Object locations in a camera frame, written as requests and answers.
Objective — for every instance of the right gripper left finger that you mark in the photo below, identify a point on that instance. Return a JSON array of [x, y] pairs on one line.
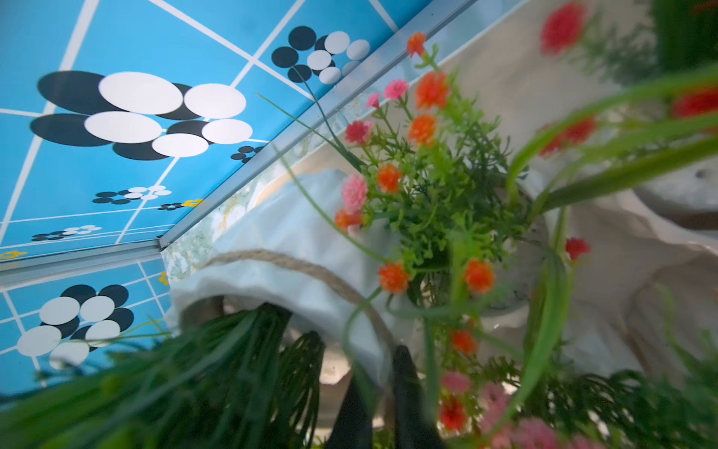
[[353, 427]]

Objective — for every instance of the orange potted gypsophila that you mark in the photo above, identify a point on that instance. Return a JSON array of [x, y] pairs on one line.
[[619, 324]]

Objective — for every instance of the red potted gypsophila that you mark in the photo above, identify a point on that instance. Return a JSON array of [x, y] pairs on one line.
[[447, 142]]

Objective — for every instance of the pink potted gypsophila large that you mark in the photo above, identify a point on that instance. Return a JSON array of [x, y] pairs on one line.
[[244, 371]]

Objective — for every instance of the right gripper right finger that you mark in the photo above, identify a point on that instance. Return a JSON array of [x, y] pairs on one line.
[[413, 428]]

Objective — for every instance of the right aluminium corner post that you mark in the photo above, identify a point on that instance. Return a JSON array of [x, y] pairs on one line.
[[430, 20]]

